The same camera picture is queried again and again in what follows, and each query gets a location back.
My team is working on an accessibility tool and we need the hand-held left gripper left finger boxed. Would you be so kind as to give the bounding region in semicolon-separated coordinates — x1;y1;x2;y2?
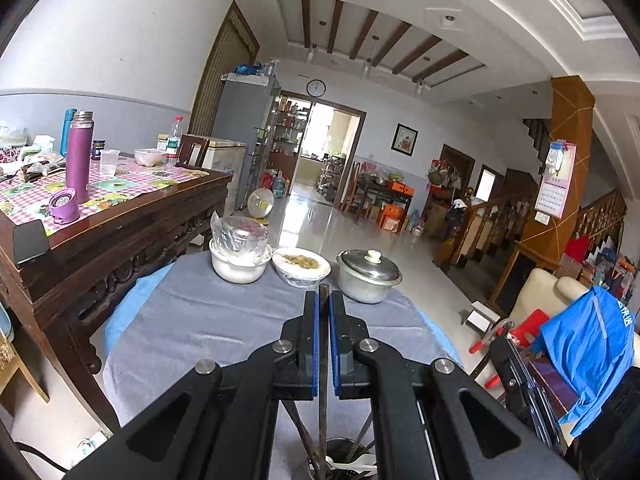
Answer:
65;290;319;480

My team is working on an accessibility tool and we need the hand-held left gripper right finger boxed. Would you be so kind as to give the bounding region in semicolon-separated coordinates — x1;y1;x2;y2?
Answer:
329;290;581;480

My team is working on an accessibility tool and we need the dark wooden chopstick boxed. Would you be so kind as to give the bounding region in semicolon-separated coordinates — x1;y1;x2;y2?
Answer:
285;400;321;471
320;284;329;480
350;410;376;457
297;417;326;478

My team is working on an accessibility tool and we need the metal utensil holder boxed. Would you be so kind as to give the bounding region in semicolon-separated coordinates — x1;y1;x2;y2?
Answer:
305;437;381;480

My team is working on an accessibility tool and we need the white plastic spoon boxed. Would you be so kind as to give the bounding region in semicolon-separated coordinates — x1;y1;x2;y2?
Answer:
327;452;378;473

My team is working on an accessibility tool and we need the aluminium cooking pot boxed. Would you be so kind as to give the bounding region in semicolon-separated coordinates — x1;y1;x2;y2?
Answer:
337;260;402;305

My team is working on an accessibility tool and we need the blue vest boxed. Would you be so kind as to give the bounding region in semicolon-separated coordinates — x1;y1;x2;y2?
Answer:
539;286;636;438

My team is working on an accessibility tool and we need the plastic-wrapped food dish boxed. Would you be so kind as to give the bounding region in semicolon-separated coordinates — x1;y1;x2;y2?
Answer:
271;247;332;289

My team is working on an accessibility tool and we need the white cardboard box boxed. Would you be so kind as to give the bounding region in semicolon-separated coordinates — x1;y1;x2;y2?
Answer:
462;301;501;336

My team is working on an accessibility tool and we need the metal pot lid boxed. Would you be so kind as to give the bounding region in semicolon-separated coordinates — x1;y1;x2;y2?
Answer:
336;249;402;283

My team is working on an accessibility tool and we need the beige sofa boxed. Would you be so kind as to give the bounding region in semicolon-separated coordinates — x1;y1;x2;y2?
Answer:
510;267;601;331

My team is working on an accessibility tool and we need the white ceramic bowl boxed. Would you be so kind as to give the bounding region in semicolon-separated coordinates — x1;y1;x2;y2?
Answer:
209;237;273;285

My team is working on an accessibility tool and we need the grey table cloth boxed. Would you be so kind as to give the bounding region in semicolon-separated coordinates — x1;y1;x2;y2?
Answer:
102;252;463;480

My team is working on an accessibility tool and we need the clear plastic wrap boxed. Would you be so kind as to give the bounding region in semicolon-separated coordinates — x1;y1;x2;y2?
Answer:
210;211;271;266

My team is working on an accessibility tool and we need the orange plastic crate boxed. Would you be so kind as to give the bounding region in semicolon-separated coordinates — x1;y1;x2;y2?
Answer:
377;203;406;233

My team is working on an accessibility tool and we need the small electric fan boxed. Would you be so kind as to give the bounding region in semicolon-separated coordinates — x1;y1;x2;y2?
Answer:
247;187;275;223

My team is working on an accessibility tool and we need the dark dining table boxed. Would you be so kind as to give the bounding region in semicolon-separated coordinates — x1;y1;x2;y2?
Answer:
350;160;416;222

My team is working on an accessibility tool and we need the wooden stair railing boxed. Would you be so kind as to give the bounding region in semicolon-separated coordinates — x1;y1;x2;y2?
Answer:
450;190;627;273

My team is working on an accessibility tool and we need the blue table cloth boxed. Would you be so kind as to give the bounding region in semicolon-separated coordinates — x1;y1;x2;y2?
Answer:
102;260;463;367

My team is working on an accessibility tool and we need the glass display shelf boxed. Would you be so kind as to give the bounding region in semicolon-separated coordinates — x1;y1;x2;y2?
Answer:
252;100;311;196

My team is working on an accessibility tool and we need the white chest freezer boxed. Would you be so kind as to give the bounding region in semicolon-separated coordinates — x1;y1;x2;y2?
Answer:
205;137;248;216

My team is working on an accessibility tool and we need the carved dark wooden table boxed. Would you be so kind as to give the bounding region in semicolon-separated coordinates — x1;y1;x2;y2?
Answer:
0;162;233;433

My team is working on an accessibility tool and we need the framed flower picture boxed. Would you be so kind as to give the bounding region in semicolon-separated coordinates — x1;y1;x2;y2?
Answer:
391;123;419;157

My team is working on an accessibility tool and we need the wooden chair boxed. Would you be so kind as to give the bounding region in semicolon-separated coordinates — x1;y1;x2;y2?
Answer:
177;134;211;168

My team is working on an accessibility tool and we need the grey refrigerator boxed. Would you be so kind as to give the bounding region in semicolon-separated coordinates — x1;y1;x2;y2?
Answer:
212;74;281;211

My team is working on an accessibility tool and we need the pink checkered tablecloth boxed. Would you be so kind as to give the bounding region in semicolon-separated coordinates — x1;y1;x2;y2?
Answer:
0;152;211;236

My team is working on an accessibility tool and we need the red-capped plastic bottle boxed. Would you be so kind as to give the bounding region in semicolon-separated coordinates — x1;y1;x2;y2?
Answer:
166;115;184;166

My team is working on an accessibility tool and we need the covered bowl of food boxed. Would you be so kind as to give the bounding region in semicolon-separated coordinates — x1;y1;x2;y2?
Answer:
134;147;168;167

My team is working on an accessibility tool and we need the pendant ceiling lamp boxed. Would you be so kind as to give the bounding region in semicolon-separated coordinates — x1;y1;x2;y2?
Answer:
306;22;326;63
413;57;430;98
362;37;379;78

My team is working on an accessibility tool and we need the wooden pillar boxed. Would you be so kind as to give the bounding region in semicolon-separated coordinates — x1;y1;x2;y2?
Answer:
520;76;596;271

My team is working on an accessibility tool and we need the clear plastic cup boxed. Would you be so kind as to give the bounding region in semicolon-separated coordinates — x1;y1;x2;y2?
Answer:
99;149;122;177

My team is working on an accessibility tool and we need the purple thermos cap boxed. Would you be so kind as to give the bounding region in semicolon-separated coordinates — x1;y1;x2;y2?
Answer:
48;188;81;225

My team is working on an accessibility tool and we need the brown wooden door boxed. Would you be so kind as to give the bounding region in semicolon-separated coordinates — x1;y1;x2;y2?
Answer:
189;1;261;138

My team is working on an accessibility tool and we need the purple thermos flask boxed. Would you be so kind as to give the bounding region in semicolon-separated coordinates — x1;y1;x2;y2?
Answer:
65;111;95;204

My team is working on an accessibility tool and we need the black smartphone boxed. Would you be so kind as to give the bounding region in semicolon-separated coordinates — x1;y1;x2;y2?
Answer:
12;219;51;266

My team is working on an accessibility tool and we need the blue water bottle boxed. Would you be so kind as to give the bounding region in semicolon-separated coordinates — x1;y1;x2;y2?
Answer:
61;108;78;158

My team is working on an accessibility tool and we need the wall calendar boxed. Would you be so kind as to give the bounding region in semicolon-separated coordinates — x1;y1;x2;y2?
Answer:
534;140;577;219

